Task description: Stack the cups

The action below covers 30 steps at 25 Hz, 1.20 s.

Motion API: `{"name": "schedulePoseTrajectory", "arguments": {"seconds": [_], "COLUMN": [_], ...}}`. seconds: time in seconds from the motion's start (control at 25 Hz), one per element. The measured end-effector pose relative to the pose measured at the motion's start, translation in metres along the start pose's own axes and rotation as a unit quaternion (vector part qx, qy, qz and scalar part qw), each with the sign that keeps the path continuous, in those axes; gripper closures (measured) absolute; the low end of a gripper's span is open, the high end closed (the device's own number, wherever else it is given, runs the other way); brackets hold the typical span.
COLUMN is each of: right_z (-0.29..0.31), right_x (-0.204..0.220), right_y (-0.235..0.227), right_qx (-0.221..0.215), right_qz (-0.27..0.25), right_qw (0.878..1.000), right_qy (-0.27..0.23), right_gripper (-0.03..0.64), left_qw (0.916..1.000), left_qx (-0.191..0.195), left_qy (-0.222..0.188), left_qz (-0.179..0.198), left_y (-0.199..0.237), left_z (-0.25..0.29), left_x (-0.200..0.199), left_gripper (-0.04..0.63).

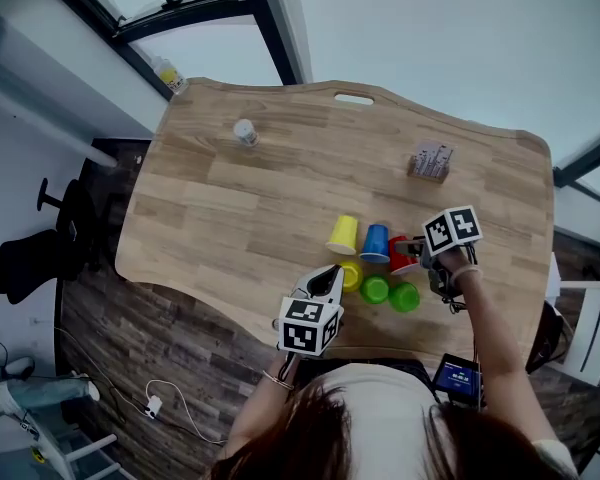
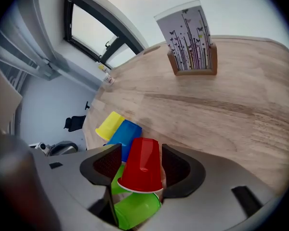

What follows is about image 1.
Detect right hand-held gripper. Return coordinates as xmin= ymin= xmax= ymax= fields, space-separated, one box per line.
xmin=393 ymin=205 xmax=484 ymax=300

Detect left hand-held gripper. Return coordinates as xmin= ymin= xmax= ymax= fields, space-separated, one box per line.
xmin=272 ymin=263 xmax=346 ymax=358

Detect red paper cup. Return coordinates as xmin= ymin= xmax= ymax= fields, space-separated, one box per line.
xmin=388 ymin=235 xmax=424 ymax=276

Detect yellow paper cup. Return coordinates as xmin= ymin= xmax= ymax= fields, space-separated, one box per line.
xmin=324 ymin=214 xmax=360 ymax=257
xmin=337 ymin=260 xmax=365 ymax=294

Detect blue paper cup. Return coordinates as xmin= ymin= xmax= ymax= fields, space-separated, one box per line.
xmin=358 ymin=223 xmax=392 ymax=264

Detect green paper cup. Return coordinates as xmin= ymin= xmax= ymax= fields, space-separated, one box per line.
xmin=388 ymin=281 xmax=421 ymax=313
xmin=358 ymin=274 xmax=391 ymax=305

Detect person's right forearm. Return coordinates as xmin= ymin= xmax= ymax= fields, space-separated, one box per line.
xmin=437 ymin=247 xmax=559 ymax=444

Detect person's left forearm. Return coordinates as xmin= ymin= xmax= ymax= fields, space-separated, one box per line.
xmin=222 ymin=352 xmax=301 ymax=462

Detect pale wrist band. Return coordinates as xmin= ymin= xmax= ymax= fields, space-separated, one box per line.
xmin=449 ymin=265 xmax=484 ymax=289

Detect wooden card holder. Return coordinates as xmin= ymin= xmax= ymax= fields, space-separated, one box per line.
xmin=407 ymin=155 xmax=451 ymax=185

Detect person's black trousers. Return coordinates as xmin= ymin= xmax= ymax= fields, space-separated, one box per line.
xmin=294 ymin=355 xmax=434 ymax=384

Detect grey pen holder block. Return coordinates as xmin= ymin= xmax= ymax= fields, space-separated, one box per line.
xmin=412 ymin=139 xmax=456 ymax=177

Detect thin gold bangle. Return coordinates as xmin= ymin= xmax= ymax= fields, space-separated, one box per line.
xmin=262 ymin=369 xmax=296 ymax=392

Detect black device blue screen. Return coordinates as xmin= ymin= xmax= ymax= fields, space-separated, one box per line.
xmin=432 ymin=352 xmax=483 ymax=409

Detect person's white shirt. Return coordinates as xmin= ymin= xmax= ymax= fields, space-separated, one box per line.
xmin=309 ymin=362 xmax=581 ymax=480

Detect brown bag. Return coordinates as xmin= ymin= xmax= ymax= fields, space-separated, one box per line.
xmin=524 ymin=300 xmax=576 ymax=374

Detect small white jar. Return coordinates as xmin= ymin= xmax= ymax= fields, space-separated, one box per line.
xmin=232 ymin=118 xmax=260 ymax=148

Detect white chair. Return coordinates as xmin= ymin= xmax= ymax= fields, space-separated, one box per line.
xmin=29 ymin=432 xmax=136 ymax=480
xmin=549 ymin=280 xmax=600 ymax=387

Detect clear bottle yellow label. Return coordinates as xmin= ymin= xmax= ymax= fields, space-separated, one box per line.
xmin=152 ymin=56 xmax=189 ymax=94

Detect black office chair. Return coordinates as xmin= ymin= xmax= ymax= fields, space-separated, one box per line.
xmin=0 ymin=177 xmax=126 ymax=305

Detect white charger cable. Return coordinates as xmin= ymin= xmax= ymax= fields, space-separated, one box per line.
xmin=144 ymin=378 xmax=226 ymax=447

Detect white wall pipe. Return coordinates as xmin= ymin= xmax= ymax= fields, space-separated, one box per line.
xmin=0 ymin=75 xmax=119 ymax=169

